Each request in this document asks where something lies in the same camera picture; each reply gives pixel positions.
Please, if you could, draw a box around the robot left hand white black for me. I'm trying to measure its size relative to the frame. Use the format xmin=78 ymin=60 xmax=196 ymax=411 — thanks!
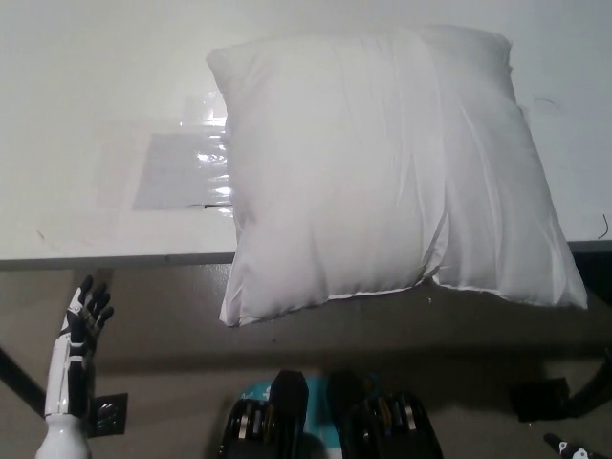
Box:
xmin=35 ymin=274 xmax=116 ymax=459

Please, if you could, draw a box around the white square pillow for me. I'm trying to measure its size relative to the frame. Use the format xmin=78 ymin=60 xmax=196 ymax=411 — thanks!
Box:
xmin=205 ymin=23 xmax=589 ymax=329

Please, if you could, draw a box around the robot torso black teal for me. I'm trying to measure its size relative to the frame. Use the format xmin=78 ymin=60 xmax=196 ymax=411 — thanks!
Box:
xmin=217 ymin=368 xmax=442 ymax=459

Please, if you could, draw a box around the black table leg with foot plate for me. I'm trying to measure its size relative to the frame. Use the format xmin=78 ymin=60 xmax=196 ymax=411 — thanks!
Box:
xmin=510 ymin=347 xmax=612 ymax=423
xmin=0 ymin=344 xmax=130 ymax=437

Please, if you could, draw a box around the clear plastic film sheet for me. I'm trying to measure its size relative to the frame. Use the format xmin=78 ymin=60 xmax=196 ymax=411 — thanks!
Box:
xmin=93 ymin=93 xmax=236 ymax=217

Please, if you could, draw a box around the robot right hand white black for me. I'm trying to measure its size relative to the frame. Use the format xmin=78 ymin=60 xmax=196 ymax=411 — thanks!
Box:
xmin=542 ymin=431 xmax=612 ymax=459

